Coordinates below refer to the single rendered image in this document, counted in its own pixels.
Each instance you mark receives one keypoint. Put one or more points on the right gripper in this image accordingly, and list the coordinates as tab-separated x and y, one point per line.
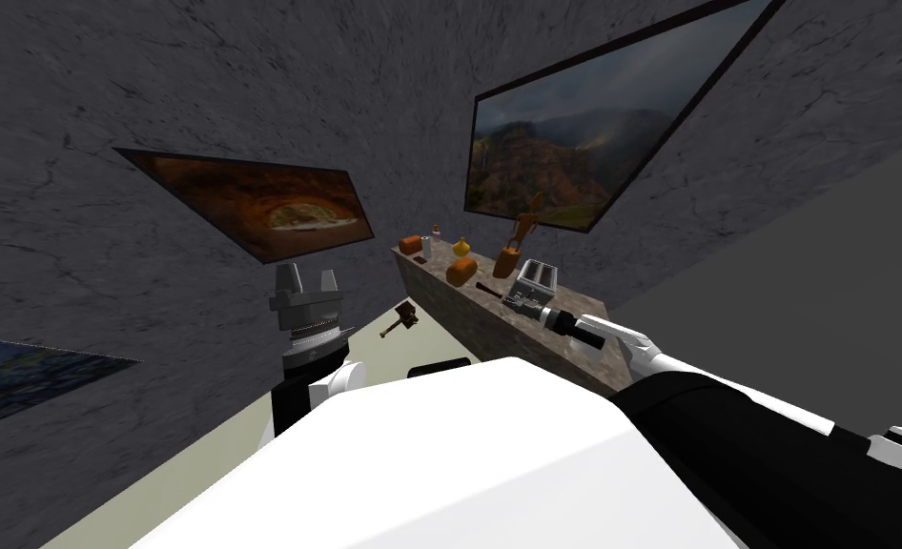
527	307

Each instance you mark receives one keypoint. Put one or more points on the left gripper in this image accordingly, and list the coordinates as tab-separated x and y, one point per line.
307	308

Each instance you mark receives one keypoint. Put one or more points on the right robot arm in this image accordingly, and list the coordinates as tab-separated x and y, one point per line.
733	442

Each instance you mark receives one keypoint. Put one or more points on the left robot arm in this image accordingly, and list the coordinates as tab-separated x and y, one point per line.
298	389

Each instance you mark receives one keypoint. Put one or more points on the silver toaster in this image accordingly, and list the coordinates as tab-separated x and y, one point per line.
536	279

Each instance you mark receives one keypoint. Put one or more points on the dark knife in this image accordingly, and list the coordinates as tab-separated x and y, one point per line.
488	290

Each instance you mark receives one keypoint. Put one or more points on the brown wooden figure statue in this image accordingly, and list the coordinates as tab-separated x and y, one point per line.
513	248

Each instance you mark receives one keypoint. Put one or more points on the orange bread loaf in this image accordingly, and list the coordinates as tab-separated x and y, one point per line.
462	271
410	245

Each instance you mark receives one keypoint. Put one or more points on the cave picture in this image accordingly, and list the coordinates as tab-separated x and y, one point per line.
268	206

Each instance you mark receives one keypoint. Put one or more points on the yellow vase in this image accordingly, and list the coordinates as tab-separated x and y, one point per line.
462	248

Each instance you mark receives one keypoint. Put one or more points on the brown wooden mallet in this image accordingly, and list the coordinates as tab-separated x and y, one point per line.
404	313

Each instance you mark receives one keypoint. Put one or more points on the white cup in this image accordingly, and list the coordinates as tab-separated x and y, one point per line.
426	248

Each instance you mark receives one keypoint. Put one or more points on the small pink bottle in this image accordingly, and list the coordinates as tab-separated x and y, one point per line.
436	232

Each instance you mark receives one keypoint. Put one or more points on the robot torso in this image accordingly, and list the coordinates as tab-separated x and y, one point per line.
466	465

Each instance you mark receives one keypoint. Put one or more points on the mountain landscape picture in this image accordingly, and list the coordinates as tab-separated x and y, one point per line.
573	137

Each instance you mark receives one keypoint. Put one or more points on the blue painting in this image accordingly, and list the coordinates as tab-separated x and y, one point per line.
16	377

